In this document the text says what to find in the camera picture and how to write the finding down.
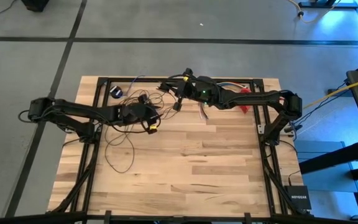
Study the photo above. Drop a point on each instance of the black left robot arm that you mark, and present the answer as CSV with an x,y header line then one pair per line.
x,y
73,110

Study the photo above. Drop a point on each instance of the black Netgear box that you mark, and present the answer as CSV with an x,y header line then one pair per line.
x,y
297,197

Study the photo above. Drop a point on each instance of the red tape dispenser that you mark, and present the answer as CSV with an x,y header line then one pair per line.
x,y
245,91

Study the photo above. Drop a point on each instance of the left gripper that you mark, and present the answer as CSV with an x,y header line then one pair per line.
x,y
135,113

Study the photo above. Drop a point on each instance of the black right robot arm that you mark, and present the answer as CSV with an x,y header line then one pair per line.
x,y
259,99

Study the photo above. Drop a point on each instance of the black plastic spool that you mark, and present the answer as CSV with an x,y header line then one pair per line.
x,y
163,87

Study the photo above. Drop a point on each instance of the blue round camera mount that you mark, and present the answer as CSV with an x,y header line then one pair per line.
x,y
116,92

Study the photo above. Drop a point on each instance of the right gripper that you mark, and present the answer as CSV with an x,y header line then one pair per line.
x,y
204,90

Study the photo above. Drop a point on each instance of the black overhead gantry bar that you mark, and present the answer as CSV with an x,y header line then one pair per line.
x,y
179,219

